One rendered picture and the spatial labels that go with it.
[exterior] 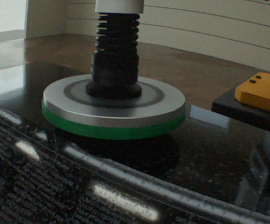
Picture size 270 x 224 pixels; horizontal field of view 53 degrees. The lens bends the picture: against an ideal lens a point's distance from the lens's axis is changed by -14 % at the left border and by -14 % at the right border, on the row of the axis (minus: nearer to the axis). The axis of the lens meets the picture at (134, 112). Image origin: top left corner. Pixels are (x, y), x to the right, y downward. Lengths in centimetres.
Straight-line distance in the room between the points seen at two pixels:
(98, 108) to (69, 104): 4
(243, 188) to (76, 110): 23
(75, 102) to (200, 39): 663
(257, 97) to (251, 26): 566
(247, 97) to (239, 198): 66
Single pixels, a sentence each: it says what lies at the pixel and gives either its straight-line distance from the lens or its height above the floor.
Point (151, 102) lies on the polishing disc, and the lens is 42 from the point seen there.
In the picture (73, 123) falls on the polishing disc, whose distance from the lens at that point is 38.
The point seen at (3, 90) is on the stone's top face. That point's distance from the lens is 69.
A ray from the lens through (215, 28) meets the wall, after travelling 685.
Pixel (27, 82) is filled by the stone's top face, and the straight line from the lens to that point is 74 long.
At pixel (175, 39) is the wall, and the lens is 728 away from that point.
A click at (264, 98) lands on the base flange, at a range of 97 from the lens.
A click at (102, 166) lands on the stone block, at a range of 39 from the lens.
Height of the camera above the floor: 102
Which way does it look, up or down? 20 degrees down
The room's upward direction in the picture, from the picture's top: 4 degrees clockwise
